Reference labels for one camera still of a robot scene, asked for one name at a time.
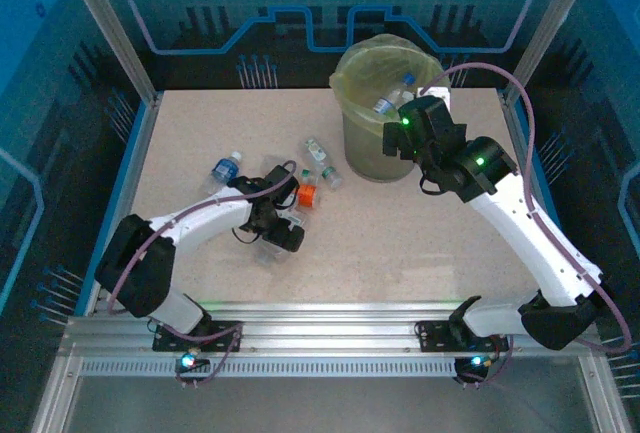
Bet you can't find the clear bottle dark blue label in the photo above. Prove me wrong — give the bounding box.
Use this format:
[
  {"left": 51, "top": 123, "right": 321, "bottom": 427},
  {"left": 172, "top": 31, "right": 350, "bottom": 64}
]
[{"left": 202, "top": 151, "right": 245, "bottom": 197}]

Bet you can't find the grey waste bin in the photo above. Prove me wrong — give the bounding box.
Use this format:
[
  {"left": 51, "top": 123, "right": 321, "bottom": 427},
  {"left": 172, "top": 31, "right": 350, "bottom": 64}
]
[{"left": 342, "top": 107, "right": 426, "bottom": 183}]

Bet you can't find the bin with yellow bag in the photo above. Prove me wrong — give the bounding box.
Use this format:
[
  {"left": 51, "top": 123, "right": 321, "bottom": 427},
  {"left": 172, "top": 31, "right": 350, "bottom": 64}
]
[{"left": 328, "top": 35, "right": 451, "bottom": 142}]

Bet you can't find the clear bottle orange label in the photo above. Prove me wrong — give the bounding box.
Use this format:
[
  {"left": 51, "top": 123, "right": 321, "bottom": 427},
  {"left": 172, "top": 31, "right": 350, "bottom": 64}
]
[{"left": 297, "top": 182, "right": 321, "bottom": 209}]

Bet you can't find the clear bottle green neck band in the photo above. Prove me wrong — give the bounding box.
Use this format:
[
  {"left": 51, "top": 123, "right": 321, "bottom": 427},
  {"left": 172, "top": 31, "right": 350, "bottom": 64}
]
[{"left": 319, "top": 165, "right": 346, "bottom": 190}]

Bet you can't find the clear bottle white green label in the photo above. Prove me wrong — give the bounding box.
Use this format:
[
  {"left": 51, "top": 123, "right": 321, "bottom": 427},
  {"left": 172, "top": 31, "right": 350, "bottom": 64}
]
[{"left": 299, "top": 137, "right": 334, "bottom": 162}]

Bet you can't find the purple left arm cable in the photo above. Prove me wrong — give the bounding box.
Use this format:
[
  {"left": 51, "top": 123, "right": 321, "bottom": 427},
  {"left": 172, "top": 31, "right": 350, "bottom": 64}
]
[{"left": 107, "top": 160, "right": 300, "bottom": 317}]

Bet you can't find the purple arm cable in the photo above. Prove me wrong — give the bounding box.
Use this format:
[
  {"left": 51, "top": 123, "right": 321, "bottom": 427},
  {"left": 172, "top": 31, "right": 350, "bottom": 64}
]
[
  {"left": 419, "top": 61, "right": 634, "bottom": 354},
  {"left": 107, "top": 160, "right": 300, "bottom": 317}
]

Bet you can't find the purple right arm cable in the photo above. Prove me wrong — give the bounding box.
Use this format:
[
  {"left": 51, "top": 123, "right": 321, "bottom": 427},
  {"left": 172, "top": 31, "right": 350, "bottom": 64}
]
[{"left": 419, "top": 61, "right": 634, "bottom": 354}]

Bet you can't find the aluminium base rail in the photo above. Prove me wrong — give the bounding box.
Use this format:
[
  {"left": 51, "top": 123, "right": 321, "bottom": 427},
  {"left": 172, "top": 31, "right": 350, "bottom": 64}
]
[{"left": 59, "top": 300, "right": 601, "bottom": 358}]

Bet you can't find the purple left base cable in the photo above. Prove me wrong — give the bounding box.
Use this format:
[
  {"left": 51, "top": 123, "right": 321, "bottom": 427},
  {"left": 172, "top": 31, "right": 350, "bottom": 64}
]
[{"left": 173, "top": 317, "right": 244, "bottom": 390}]

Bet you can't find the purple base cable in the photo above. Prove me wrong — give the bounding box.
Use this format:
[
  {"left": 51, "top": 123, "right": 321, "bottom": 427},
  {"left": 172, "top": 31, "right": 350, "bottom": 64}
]
[
  {"left": 452, "top": 320, "right": 520, "bottom": 388},
  {"left": 173, "top": 317, "right": 244, "bottom": 390}
]

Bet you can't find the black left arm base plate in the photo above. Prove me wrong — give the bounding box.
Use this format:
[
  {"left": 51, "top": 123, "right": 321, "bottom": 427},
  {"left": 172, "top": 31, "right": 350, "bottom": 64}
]
[{"left": 152, "top": 320, "right": 244, "bottom": 354}]

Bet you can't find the slotted grey cable duct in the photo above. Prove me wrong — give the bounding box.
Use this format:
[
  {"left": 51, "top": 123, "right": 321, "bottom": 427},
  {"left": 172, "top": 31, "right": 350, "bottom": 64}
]
[{"left": 79, "top": 356, "right": 591, "bottom": 379}]

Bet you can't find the aluminium side rail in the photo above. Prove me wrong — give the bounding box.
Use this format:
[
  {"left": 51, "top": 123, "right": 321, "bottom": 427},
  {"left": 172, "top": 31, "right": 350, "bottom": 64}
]
[
  {"left": 499, "top": 90, "right": 632, "bottom": 433},
  {"left": 29, "top": 91, "right": 164, "bottom": 433}
]

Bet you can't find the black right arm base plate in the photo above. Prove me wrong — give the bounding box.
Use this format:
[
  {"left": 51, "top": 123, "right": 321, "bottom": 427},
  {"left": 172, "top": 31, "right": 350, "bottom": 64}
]
[{"left": 414, "top": 318, "right": 510, "bottom": 354}]

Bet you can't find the aluminium frame post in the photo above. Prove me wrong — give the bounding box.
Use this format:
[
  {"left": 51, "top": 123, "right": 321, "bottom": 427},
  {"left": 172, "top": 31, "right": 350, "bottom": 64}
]
[
  {"left": 55, "top": 0, "right": 162, "bottom": 104},
  {"left": 504, "top": 0, "right": 604, "bottom": 99}
]

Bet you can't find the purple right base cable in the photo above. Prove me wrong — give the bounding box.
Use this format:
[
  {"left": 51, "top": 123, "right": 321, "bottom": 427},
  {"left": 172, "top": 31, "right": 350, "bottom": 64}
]
[{"left": 452, "top": 320, "right": 520, "bottom": 388}]

